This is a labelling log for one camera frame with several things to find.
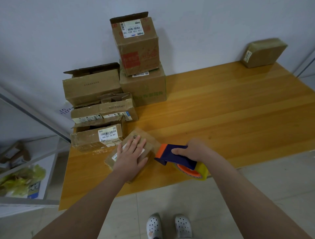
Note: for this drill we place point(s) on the person's left hand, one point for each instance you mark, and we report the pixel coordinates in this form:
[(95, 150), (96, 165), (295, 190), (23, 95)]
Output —
[(130, 160)]

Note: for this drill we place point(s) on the person's right hand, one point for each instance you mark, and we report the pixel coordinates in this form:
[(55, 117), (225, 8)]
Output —
[(194, 150)]

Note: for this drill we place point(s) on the blue orange tape dispenser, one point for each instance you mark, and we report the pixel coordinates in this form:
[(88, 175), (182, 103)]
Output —
[(170, 153)]

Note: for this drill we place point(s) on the squat red-printed cardboard box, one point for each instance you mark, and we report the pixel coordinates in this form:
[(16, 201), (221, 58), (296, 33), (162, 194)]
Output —
[(150, 140)]

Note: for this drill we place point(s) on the box barcode label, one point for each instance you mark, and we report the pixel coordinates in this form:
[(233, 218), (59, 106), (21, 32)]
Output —
[(83, 138)]

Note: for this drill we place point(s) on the stack of cardboard boxes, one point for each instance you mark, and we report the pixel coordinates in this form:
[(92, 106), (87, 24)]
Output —
[(88, 86)]

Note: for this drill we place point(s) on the small brown cardboard box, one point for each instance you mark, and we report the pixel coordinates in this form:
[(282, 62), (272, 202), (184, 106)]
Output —
[(263, 51)]

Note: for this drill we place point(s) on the person's right forearm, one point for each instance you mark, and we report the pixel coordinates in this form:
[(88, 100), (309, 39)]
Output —
[(256, 202)]

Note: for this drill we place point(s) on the person's left forearm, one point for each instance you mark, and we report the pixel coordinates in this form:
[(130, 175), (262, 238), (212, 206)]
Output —
[(78, 211)]

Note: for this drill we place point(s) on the wooden table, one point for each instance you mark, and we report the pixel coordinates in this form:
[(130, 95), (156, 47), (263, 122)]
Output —
[(236, 108)]

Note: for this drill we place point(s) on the white perforated clog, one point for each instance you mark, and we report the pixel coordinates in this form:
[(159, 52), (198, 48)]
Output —
[(183, 225), (154, 226)]

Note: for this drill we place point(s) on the grey metal shelf rack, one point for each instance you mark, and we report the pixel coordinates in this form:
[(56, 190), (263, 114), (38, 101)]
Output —
[(29, 199)]

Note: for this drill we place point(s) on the yellow plastic bag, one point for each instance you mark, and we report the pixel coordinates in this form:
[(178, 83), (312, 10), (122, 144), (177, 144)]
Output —
[(19, 180)]

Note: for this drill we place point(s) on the small open carton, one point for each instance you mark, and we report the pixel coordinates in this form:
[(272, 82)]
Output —
[(12, 153)]

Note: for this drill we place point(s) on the white paper wall sign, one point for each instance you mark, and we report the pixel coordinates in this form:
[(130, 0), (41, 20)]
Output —
[(65, 111)]

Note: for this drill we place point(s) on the grey metal frame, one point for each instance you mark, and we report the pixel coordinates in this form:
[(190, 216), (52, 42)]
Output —
[(306, 63)]

